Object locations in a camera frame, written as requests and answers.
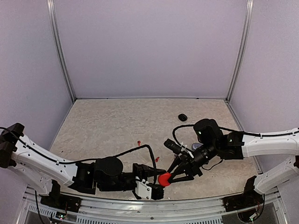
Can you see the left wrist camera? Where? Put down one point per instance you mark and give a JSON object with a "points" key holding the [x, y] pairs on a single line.
{"points": [[148, 191]]}

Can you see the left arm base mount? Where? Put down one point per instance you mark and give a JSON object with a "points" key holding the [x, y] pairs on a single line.
{"points": [[60, 201]]}

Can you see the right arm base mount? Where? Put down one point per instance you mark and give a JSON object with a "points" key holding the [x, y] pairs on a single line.
{"points": [[249, 199]]}

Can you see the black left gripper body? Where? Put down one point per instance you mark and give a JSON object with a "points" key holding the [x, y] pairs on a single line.
{"points": [[140, 171]]}

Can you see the left aluminium corner post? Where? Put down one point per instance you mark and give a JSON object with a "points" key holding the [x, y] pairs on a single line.
{"points": [[59, 49]]}

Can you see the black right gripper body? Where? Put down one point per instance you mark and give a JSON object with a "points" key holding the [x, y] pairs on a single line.
{"points": [[192, 166]]}

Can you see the red round case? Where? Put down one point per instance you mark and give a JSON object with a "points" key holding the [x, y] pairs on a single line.
{"points": [[163, 179]]}

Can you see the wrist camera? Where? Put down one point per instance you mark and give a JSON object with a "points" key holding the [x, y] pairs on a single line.
{"points": [[148, 191], [178, 149]]}

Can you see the black earbud charging case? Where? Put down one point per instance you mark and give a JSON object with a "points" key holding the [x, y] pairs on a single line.
{"points": [[182, 117]]}

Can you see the grey oval charging case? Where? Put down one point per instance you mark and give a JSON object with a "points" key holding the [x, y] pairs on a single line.
{"points": [[195, 146]]}

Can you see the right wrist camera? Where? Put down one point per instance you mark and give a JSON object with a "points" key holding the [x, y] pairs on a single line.
{"points": [[178, 149]]}

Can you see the front aluminium rail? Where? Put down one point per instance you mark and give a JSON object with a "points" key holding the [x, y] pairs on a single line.
{"points": [[183, 203]]}

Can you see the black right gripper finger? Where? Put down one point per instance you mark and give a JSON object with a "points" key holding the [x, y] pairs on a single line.
{"points": [[177, 165], [181, 174]]}

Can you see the aluminium corner post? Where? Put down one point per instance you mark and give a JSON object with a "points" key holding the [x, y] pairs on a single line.
{"points": [[59, 49], [241, 50]]}

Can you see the right aluminium corner post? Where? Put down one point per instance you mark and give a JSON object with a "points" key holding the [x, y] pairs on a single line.
{"points": [[241, 50]]}

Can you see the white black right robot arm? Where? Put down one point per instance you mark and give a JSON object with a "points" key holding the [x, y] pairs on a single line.
{"points": [[236, 145]]}

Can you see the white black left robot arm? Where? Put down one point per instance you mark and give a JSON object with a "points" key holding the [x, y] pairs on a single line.
{"points": [[45, 171]]}

